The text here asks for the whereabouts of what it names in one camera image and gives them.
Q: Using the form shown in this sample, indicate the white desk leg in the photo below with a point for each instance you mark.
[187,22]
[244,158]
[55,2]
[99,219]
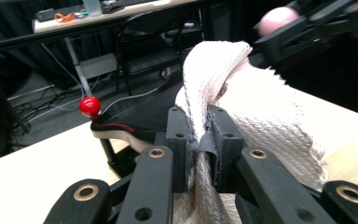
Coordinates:
[79,68]

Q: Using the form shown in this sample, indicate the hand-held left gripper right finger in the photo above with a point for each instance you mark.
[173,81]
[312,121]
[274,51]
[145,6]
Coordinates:
[227,137]

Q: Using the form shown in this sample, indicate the white cloth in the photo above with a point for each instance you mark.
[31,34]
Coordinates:
[261,124]

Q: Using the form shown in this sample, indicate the clear plastic cup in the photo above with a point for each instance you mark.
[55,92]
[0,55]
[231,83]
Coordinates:
[91,6]

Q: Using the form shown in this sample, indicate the orange item on desk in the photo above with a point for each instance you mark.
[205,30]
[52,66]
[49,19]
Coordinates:
[65,17]

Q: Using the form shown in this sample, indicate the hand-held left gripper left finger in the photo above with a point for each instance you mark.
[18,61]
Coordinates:
[177,140]

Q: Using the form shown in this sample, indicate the black chair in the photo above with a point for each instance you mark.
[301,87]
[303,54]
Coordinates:
[155,59]

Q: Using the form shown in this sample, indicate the white background desk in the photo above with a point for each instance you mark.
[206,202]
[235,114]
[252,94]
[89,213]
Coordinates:
[121,14]

